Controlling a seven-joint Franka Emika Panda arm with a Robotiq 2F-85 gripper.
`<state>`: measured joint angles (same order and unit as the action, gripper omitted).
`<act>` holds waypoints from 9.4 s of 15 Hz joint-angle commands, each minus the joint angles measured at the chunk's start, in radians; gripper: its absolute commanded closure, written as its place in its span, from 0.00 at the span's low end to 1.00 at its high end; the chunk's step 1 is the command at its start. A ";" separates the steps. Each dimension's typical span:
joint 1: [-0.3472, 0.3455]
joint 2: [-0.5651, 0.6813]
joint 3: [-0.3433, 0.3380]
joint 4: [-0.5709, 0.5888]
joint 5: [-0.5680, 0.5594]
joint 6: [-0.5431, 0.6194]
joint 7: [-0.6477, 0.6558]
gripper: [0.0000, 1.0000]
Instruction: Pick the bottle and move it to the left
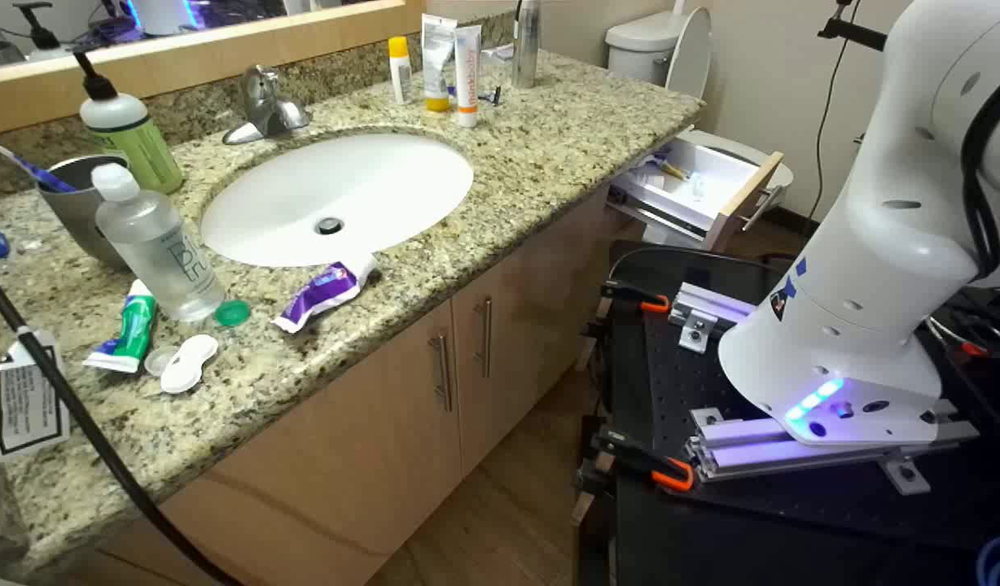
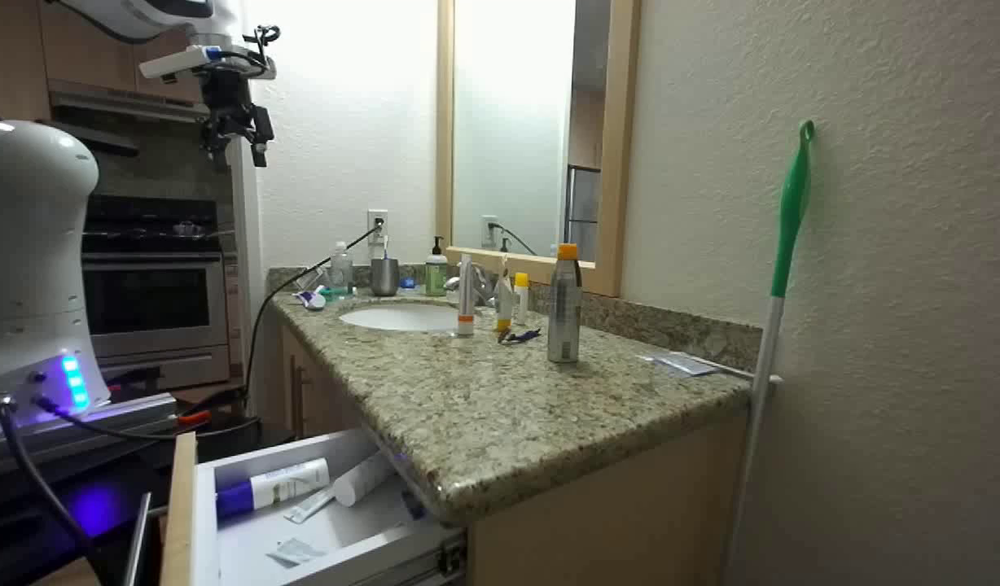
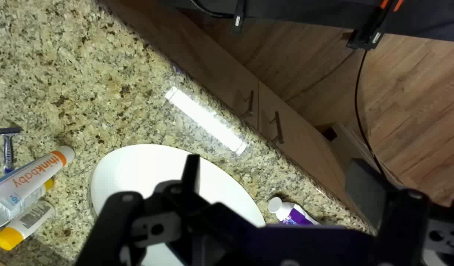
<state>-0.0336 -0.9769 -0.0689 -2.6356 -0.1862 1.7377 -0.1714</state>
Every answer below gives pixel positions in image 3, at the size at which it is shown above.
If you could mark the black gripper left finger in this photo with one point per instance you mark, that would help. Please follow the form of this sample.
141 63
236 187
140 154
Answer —
110 241

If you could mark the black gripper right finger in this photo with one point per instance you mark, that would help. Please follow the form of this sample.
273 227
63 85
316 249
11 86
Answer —
402 234

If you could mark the white oval sink basin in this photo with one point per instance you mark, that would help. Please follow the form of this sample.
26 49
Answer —
141 168

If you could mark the white tube yellow cap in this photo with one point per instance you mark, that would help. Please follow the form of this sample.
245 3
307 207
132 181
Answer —
26 225

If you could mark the white orange sunscreen tube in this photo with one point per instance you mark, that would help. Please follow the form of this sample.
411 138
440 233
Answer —
23 182

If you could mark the clear white tube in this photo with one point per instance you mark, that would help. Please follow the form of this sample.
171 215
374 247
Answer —
7 215

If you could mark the purple white toothpaste tube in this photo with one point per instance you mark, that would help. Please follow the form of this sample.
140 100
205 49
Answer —
289 213

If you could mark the blue grey razor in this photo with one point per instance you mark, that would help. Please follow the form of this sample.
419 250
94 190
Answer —
8 147

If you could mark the wooden vanity cabinet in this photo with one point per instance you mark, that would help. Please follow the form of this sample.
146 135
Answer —
243 94

